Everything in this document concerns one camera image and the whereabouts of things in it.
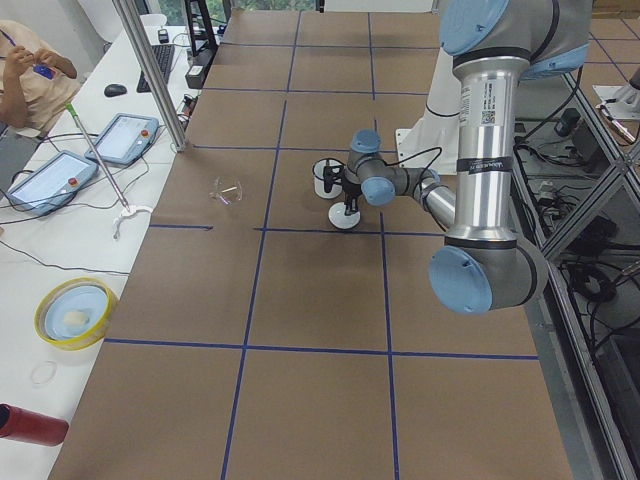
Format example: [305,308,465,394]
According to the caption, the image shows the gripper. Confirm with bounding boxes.
[341,168,361,216]

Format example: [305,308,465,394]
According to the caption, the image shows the white cup lid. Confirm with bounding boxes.
[328,202,361,230]

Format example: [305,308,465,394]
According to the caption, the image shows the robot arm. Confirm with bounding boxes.
[340,1,593,314]

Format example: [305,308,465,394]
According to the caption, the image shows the white enamel cup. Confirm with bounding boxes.
[312,158,343,199]

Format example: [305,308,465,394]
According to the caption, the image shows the far teach pendant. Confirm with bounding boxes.
[93,113,159,167]

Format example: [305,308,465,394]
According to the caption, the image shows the teach pendant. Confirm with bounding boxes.
[7,151,98,215]
[93,113,159,167]

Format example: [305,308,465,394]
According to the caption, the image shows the black keyboard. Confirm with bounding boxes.
[136,43,177,94]

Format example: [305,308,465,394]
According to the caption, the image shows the black computer mouse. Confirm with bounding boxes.
[103,83,128,98]

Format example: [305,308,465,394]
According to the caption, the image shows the near teach pendant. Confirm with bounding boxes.
[7,151,98,215]

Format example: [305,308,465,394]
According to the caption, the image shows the metal rod green tip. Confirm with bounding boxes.
[65,102,131,213]

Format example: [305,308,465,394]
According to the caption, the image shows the yellow tape roll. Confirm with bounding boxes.
[34,277,118,351]

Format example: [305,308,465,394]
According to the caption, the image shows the seated person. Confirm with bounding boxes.
[1,20,81,135]

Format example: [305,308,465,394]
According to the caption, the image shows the red bottle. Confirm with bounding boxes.
[1,404,69,446]

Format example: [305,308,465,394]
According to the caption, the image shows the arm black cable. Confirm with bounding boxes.
[322,146,445,194]

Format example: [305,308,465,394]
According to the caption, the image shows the aluminium frame post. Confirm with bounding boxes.
[112,0,187,152]

